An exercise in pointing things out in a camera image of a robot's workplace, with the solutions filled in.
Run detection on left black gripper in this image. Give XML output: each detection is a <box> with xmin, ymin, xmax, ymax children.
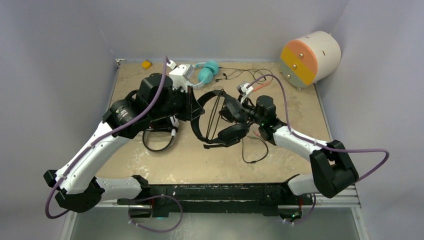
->
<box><xmin>149</xmin><ymin>83</ymin><xmax>205</xmax><ymax>122</ymax></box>

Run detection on black wired earbuds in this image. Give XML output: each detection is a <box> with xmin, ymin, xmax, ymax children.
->
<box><xmin>214</xmin><ymin>66</ymin><xmax>273</xmax><ymax>82</ymax></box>

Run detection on white and black headphones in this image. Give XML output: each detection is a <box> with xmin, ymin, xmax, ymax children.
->
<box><xmin>141</xmin><ymin>115</ymin><xmax>180</xmax><ymax>153</ymax></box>

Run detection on yellow block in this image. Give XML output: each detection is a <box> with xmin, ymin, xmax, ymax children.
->
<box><xmin>140</xmin><ymin>60</ymin><xmax>153</xmax><ymax>70</ymax></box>

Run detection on teal cat ear headphones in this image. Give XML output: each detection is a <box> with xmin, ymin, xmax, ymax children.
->
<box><xmin>187</xmin><ymin>60</ymin><xmax>220</xmax><ymax>90</ymax></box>

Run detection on pink orange stick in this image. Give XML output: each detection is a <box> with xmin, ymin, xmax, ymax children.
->
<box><xmin>253</xmin><ymin>81</ymin><xmax>272</xmax><ymax>92</ymax></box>

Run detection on black headphones with pink mic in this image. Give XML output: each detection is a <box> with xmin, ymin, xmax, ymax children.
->
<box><xmin>190</xmin><ymin>89</ymin><xmax>253</xmax><ymax>150</ymax></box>

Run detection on round drawer cabinet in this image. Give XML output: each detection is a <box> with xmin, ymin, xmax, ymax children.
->
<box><xmin>280</xmin><ymin>31</ymin><xmax>342</xmax><ymax>89</ymax></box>

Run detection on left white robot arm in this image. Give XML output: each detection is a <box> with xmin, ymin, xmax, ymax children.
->
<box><xmin>44</xmin><ymin>73</ymin><xmax>204</xmax><ymax>213</ymax></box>

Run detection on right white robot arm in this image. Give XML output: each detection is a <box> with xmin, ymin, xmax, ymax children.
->
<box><xmin>238</xmin><ymin>95</ymin><xmax>359</xmax><ymax>204</ymax></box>

